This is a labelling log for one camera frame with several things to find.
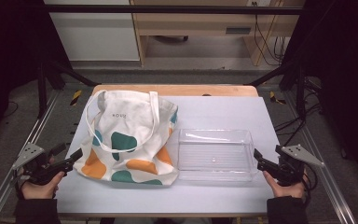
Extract white cabinet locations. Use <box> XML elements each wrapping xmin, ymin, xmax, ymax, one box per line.
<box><xmin>43</xmin><ymin>0</ymin><xmax>141</xmax><ymax>62</ymax></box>

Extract black metal stand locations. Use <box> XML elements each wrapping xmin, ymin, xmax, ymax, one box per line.
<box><xmin>36</xmin><ymin>59</ymin><xmax>100</xmax><ymax>119</ymax></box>
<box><xmin>247</xmin><ymin>59</ymin><xmax>308</xmax><ymax>121</ymax></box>

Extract white tote bag coloured blobs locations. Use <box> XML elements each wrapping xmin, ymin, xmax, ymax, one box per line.
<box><xmin>73</xmin><ymin>89</ymin><xmax>180</xmax><ymax>187</ymax></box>

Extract black horizontal frame bar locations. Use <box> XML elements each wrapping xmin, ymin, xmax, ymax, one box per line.
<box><xmin>43</xmin><ymin>4</ymin><xmax>304</xmax><ymax>16</ymax></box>

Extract aluminium rail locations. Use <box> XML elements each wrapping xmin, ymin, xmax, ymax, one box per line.
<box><xmin>282</xmin><ymin>90</ymin><xmax>358</xmax><ymax>224</ymax></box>
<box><xmin>0</xmin><ymin>89</ymin><xmax>61</xmax><ymax>224</ymax></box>

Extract person's right hand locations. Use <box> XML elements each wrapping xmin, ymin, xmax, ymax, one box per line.
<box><xmin>262</xmin><ymin>170</ymin><xmax>308</xmax><ymax>200</ymax></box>

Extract person's left hand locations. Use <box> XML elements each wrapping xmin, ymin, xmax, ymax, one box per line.
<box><xmin>21</xmin><ymin>170</ymin><xmax>66</xmax><ymax>201</ymax></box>

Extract right hand-held gripper cable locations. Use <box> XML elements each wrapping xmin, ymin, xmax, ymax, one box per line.
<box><xmin>302</xmin><ymin>169</ymin><xmax>319</xmax><ymax>206</ymax></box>

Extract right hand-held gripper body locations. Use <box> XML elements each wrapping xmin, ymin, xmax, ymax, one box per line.
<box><xmin>273</xmin><ymin>144</ymin><xmax>326</xmax><ymax>188</ymax></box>

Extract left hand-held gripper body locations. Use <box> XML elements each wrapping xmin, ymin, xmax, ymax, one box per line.
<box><xmin>12</xmin><ymin>142</ymin><xmax>67</xmax><ymax>187</ymax></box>

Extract wooden desk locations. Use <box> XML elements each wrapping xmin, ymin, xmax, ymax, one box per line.
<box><xmin>130</xmin><ymin>0</ymin><xmax>306</xmax><ymax>67</ymax></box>

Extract clear plastic container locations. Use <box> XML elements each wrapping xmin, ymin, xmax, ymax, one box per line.
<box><xmin>176</xmin><ymin>128</ymin><xmax>259</xmax><ymax>183</ymax></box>

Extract black cables under desk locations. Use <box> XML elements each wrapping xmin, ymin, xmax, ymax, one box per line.
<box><xmin>252</xmin><ymin>1</ymin><xmax>289</xmax><ymax>67</ymax></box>

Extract black floor cables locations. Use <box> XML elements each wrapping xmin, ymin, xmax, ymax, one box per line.
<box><xmin>273</xmin><ymin>77</ymin><xmax>324</xmax><ymax>147</ymax></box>

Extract yellow and black tape strip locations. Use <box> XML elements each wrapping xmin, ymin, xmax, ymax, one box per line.
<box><xmin>268</xmin><ymin>90</ymin><xmax>287</xmax><ymax>105</ymax></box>
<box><xmin>69</xmin><ymin>89</ymin><xmax>83</xmax><ymax>107</ymax></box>

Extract white table sheet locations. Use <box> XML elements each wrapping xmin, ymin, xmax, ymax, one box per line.
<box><xmin>55</xmin><ymin>95</ymin><xmax>282</xmax><ymax>217</ymax></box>

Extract wooden table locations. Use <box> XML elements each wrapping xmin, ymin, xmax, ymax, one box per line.
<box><xmin>56</xmin><ymin>83</ymin><xmax>269</xmax><ymax>218</ymax></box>

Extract black curtain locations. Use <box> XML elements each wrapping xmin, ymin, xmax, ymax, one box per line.
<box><xmin>0</xmin><ymin>0</ymin><xmax>73</xmax><ymax>148</ymax></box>
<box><xmin>280</xmin><ymin>0</ymin><xmax>358</xmax><ymax>190</ymax></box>

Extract thin black floor cable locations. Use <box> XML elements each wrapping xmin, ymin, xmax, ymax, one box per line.
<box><xmin>2</xmin><ymin>100</ymin><xmax>20</xmax><ymax>119</ymax></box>

